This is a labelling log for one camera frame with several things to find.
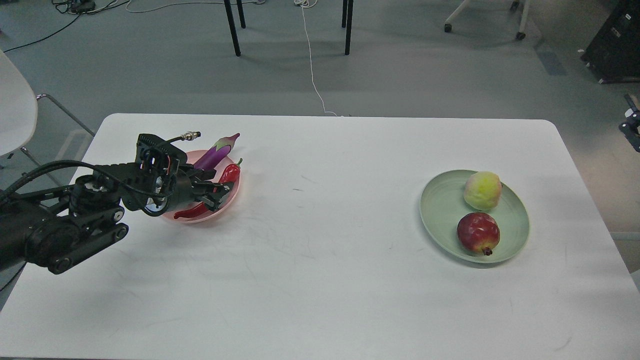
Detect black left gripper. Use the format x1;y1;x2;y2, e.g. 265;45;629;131
155;167;236;214

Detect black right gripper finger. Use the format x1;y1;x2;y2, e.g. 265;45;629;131
618;93;640;153

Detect red chili pepper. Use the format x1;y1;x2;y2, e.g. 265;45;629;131
173;158;243;220

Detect purple eggplant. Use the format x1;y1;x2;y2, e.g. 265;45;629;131
193;133;241;171

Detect yellow green peach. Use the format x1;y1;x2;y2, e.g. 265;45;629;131
462;171;502;211

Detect red pomegranate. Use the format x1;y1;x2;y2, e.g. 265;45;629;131
456;212;501;256

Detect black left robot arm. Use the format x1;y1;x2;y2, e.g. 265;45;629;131
0;131;240;275

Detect pink plate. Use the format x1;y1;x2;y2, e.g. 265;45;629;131
160;149;242;224

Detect black equipment case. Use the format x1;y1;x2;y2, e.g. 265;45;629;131
580;0;640;84

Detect white rolling chair base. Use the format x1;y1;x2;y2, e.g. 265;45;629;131
442;0;533;42

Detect black table leg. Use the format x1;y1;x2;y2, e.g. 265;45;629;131
341;0;354;56
222;0;246;57

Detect white chair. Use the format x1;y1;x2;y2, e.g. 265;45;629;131
0;54;96;166

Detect green plate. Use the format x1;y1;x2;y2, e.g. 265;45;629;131
419;170;531;264

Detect white floor cable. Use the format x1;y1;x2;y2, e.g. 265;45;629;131
294;0;339;117

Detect black floor cables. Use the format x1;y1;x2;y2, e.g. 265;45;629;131
4;0;131;53

